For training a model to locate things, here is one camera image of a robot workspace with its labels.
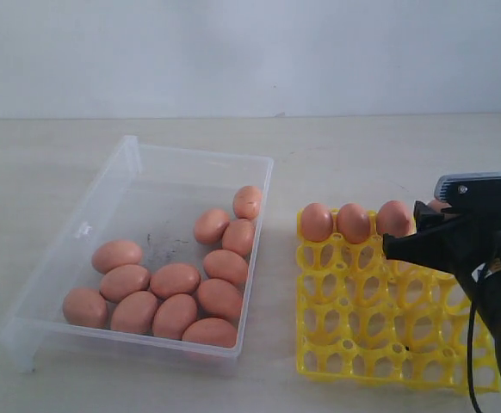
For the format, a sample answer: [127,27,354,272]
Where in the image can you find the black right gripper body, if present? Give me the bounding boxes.
[422,211,501,287]

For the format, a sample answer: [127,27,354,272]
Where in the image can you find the brown egg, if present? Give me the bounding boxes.
[337,203,370,244]
[193,208,230,245]
[232,185,263,220]
[149,262,201,299]
[62,287,108,329]
[196,279,243,322]
[203,250,249,287]
[110,291,159,335]
[99,264,151,304]
[300,203,333,243]
[91,239,143,274]
[427,199,449,213]
[221,219,255,257]
[375,200,414,237]
[152,293,198,340]
[182,317,238,348]

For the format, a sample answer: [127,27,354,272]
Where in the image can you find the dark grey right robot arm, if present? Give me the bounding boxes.
[382,202,501,376]

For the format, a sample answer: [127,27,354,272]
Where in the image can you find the yellow plastic egg tray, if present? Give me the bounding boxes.
[295,233,501,394]

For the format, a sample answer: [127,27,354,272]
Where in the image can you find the clear plastic bin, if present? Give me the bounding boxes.
[0,134,275,374]

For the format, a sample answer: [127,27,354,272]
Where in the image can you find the black cable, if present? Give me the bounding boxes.
[465,231,501,413]

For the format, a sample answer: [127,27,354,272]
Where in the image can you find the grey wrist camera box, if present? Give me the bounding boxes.
[434,172,501,209]

